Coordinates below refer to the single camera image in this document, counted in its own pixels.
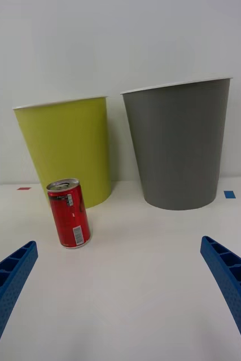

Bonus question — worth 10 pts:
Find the yellow-green plastic waste bin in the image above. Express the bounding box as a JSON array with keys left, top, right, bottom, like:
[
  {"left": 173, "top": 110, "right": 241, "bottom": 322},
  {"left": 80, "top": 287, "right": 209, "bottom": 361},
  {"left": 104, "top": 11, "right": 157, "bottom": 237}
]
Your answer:
[{"left": 12, "top": 95, "right": 112, "bottom": 210}]

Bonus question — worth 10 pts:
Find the red drink can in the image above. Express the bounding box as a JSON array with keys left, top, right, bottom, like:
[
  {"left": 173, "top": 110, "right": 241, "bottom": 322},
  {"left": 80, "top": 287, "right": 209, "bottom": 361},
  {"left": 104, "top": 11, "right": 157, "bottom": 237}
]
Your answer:
[{"left": 46, "top": 178, "right": 93, "bottom": 249}]

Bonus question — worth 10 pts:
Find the grey plastic waste bin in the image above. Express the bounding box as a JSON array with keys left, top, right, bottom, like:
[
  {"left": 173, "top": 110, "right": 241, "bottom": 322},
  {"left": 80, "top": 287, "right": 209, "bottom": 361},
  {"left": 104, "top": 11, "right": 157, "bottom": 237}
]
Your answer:
[{"left": 120, "top": 76, "right": 234, "bottom": 211}]

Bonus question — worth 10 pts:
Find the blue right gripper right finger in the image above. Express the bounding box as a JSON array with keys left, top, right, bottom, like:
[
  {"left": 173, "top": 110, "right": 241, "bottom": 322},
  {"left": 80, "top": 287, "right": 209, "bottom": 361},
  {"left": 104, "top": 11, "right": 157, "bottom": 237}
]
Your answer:
[{"left": 200, "top": 235, "right": 241, "bottom": 361}]

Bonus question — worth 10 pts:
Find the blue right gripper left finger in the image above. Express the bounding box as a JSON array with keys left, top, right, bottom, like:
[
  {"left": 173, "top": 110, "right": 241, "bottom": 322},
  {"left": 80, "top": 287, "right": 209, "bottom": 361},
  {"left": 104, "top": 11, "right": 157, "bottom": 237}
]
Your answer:
[{"left": 0, "top": 240, "right": 39, "bottom": 361}]

